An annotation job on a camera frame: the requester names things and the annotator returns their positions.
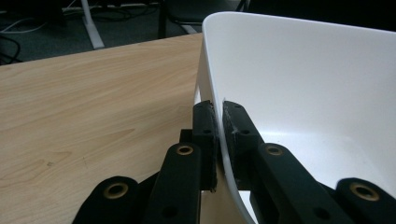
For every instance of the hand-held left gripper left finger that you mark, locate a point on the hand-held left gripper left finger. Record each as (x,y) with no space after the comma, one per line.
(204,143)

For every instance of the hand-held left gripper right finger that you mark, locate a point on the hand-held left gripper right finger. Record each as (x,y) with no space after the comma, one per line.
(239,146)

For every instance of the white plastic storage bin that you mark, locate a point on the white plastic storage bin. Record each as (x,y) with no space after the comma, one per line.
(299,102)

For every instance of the white metal desk frame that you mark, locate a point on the white metal desk frame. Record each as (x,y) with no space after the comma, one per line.
(91,28)

